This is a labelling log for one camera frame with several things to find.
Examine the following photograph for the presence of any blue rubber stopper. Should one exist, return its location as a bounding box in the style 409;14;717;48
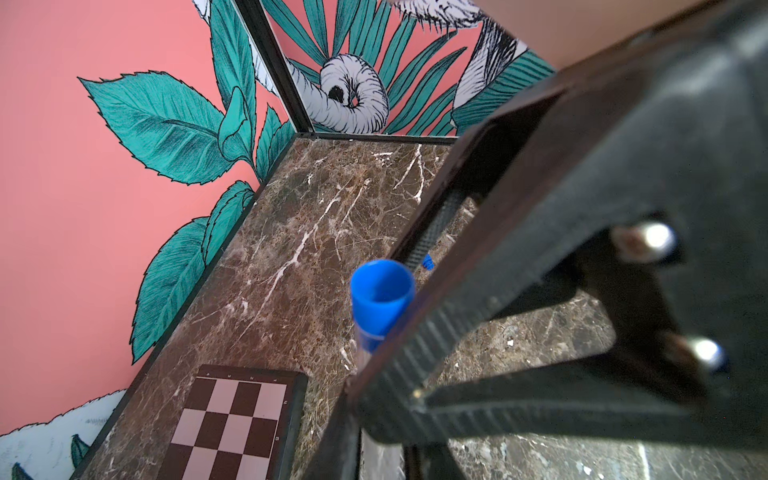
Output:
421;254;435;271

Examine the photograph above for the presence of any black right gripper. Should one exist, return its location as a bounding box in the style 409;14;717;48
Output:
349;1;767;450

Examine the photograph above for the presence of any clear test tube blue stopper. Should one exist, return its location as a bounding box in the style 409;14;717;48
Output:
349;259;416;480

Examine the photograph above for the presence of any black frame post right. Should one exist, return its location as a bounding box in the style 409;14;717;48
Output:
235;0;314;135

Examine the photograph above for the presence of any brown checkered chess board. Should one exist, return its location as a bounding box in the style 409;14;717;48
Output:
157;365;308;480

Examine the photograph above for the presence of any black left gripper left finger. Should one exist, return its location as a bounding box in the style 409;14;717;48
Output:
302;395;361;480

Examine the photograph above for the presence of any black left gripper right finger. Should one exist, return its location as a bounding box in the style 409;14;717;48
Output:
403;443;466;480

